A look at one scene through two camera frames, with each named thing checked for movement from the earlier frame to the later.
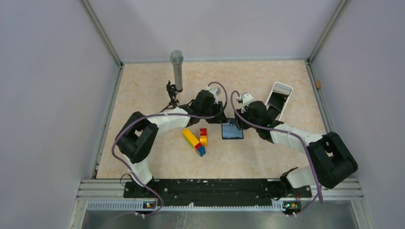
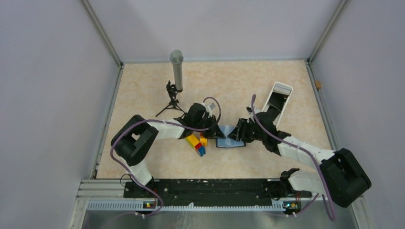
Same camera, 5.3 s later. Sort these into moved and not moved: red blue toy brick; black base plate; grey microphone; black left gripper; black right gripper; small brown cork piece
Moved: black right gripper; black left gripper
Not moved: grey microphone; small brown cork piece; black base plate; red blue toy brick
